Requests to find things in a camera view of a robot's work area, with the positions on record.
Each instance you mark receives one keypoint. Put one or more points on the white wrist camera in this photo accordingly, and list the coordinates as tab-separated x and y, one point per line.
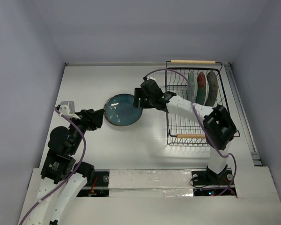
67	108
151	77

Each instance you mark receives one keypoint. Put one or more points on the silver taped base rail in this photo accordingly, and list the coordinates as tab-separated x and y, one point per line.
140	183

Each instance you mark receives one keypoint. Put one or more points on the grey marbled plate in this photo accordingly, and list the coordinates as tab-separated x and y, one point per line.
213	89

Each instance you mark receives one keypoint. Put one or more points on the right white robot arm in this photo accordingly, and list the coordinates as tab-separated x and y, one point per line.
216	122

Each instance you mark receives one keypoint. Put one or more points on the dark teal plate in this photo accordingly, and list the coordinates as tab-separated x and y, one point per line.
122	112

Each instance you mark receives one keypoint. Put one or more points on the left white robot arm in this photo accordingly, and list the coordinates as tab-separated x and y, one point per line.
64	172

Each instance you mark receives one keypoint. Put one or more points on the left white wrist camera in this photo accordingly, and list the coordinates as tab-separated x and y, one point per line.
67	108

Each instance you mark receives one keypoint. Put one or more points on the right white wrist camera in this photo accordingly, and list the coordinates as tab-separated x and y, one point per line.
151	77

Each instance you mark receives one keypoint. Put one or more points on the light green flower plate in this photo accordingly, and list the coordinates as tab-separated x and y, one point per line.
193	89

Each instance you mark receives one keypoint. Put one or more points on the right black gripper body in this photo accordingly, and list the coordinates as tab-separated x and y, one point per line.
142	98

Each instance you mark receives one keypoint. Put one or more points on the red and teal plate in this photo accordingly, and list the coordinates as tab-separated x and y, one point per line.
203	88

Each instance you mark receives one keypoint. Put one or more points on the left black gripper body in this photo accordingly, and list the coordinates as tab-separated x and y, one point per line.
84	123

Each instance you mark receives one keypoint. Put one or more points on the blue floral white plate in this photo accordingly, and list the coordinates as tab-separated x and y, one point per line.
107	106

